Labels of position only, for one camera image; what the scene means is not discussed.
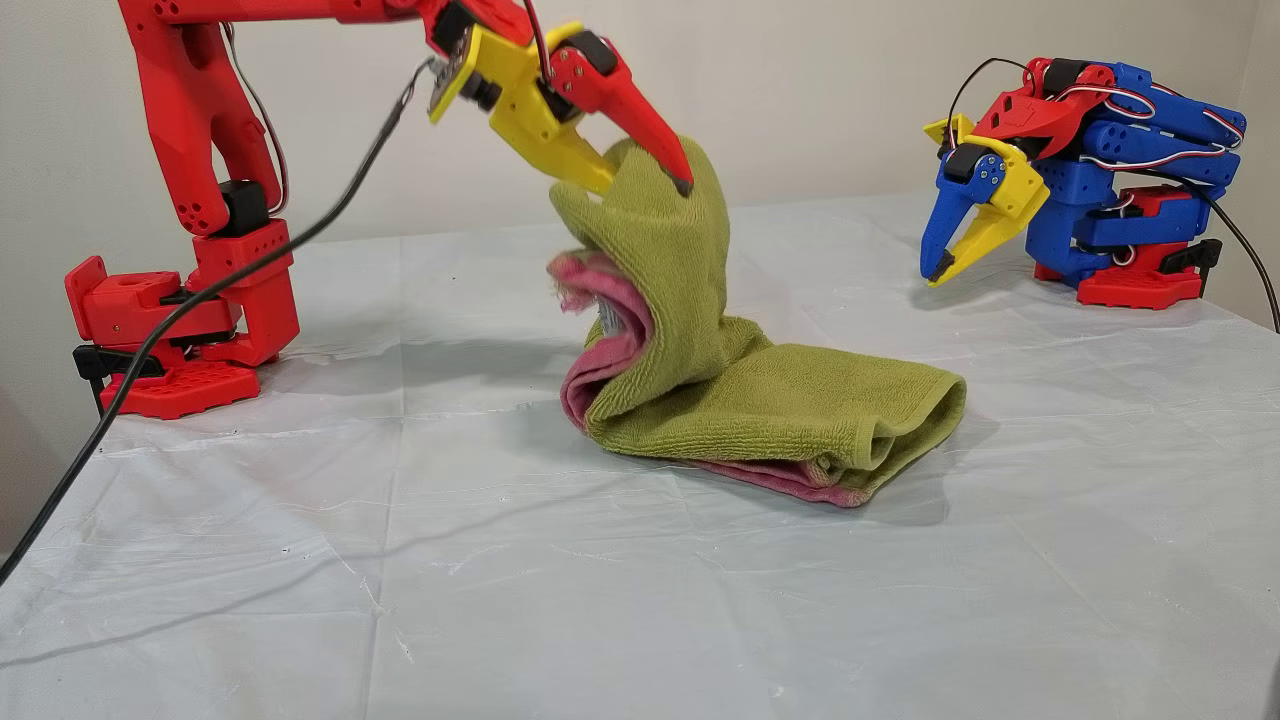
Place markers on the green towel with pink border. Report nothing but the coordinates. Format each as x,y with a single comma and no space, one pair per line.
760,400

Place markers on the black table clamp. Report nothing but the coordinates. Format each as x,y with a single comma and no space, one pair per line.
1190,257
105,362

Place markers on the white table cover sheet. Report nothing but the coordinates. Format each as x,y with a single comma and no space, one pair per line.
600,620

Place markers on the small camera on red arm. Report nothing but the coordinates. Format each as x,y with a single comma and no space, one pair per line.
448,80

